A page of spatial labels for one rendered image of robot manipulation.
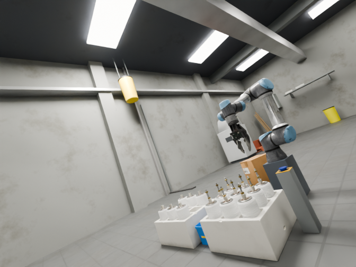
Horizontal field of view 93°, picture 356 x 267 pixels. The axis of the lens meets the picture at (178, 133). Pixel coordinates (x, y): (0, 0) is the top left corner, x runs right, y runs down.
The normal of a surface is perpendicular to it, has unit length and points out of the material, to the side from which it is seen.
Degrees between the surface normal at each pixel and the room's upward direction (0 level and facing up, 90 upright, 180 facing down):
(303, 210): 90
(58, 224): 90
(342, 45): 90
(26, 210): 90
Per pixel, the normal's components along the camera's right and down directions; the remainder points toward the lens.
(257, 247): -0.70, 0.14
